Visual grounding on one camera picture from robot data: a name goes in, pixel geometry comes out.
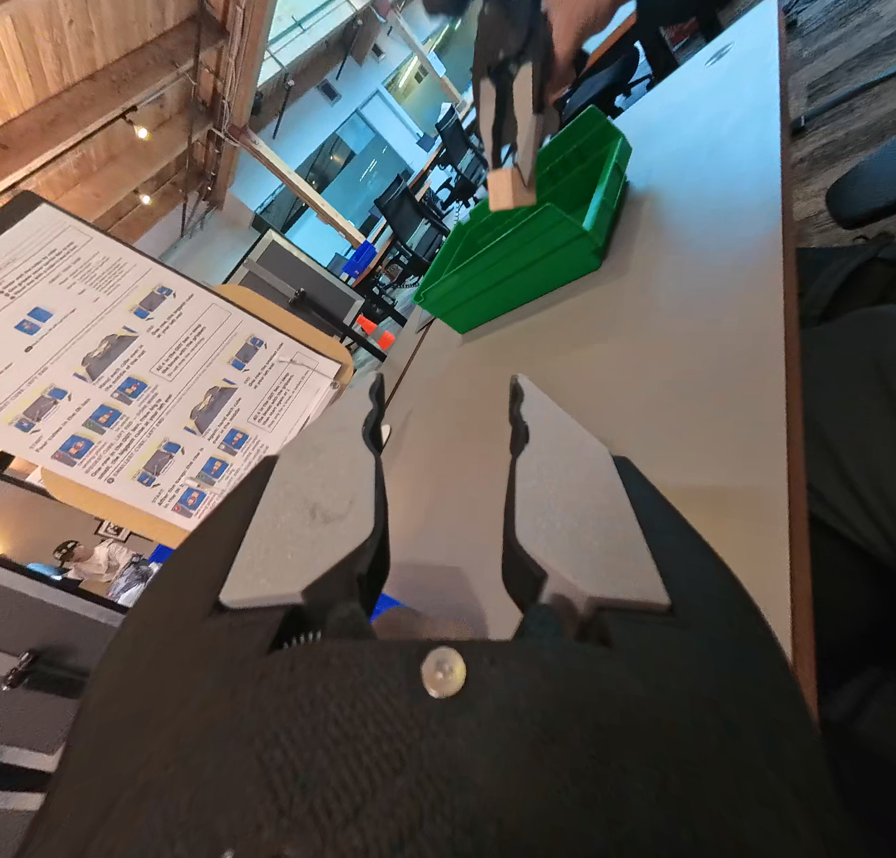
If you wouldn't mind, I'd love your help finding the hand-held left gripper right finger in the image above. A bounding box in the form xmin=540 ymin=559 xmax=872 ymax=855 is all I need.
xmin=501 ymin=374 xmax=672 ymax=617

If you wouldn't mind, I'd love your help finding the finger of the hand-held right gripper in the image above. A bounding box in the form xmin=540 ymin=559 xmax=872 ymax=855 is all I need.
xmin=478 ymin=76 xmax=504 ymax=171
xmin=513 ymin=63 xmax=545 ymax=199

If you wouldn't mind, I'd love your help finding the wooden document stand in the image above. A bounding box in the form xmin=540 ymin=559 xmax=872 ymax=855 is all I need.
xmin=0 ymin=189 xmax=356 ymax=550

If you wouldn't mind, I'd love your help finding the orange traffic cone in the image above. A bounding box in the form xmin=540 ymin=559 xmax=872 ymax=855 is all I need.
xmin=356 ymin=314 xmax=397 ymax=352

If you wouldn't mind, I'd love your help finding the printed instruction sheet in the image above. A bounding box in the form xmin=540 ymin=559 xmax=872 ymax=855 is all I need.
xmin=0 ymin=200 xmax=340 ymax=531

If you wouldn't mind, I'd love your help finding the grey desk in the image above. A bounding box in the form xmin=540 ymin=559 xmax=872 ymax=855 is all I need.
xmin=336 ymin=0 xmax=820 ymax=718

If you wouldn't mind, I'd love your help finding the grey framed panel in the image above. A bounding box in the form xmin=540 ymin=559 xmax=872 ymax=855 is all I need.
xmin=241 ymin=228 xmax=366 ymax=328
xmin=0 ymin=564 xmax=128 ymax=771

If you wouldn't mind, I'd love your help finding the large wooden cube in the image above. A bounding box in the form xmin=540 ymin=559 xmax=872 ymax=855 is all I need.
xmin=488 ymin=165 xmax=537 ymax=212

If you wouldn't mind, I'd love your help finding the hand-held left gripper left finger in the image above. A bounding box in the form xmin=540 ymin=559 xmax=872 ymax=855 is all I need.
xmin=218 ymin=372 xmax=391 ymax=621

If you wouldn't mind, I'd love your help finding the green plastic bin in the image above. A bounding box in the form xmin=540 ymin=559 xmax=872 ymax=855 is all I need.
xmin=412 ymin=104 xmax=633 ymax=335

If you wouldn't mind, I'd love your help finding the black office chair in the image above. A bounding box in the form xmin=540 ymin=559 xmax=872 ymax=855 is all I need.
xmin=373 ymin=174 xmax=452 ymax=279
xmin=560 ymin=45 xmax=643 ymax=120
xmin=434 ymin=104 xmax=489 ymax=202

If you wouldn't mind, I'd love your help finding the person's right hand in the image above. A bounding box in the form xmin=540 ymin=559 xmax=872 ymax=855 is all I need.
xmin=540 ymin=0 xmax=637 ymax=98

